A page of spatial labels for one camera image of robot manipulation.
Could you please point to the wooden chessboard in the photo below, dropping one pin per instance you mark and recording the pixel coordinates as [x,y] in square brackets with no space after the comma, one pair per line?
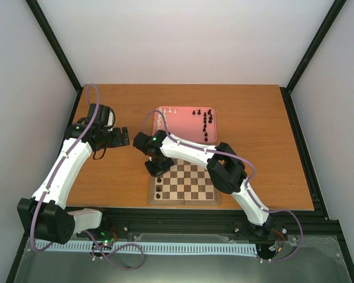
[184,184]

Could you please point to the light blue cable duct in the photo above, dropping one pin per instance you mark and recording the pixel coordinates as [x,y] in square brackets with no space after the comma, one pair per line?
[154,248]

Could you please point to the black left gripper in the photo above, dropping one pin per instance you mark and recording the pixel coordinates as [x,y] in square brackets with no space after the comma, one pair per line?
[118,141]

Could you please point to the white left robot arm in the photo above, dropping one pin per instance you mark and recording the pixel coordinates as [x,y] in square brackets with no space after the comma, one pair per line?
[43,215]

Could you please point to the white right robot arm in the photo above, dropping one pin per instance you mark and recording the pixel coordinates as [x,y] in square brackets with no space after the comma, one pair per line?
[225,168]

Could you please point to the black aluminium frame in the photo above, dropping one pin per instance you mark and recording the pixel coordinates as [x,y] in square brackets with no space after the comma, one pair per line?
[316,222]

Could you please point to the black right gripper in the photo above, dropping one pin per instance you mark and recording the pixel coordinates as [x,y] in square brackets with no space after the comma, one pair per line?
[155,173]

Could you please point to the pink plastic tray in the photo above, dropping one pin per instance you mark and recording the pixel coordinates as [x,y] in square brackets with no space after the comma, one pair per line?
[189,127]

